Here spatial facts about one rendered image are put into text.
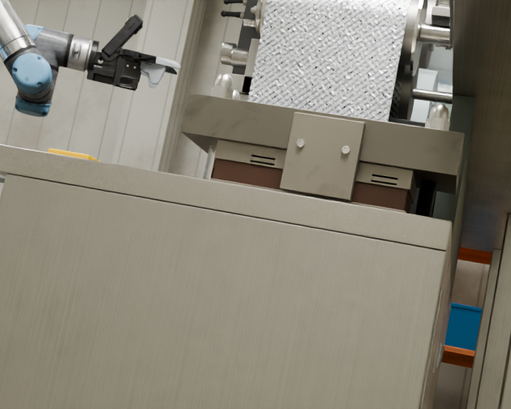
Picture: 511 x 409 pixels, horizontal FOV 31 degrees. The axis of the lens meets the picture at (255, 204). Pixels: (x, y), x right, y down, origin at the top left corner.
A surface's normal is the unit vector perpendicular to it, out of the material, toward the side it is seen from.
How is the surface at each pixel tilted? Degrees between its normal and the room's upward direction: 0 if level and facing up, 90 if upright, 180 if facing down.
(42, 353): 90
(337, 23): 90
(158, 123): 90
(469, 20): 180
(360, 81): 90
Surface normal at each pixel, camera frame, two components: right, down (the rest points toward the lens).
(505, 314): -0.20, -0.15
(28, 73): 0.18, -0.07
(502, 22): -0.19, 0.97
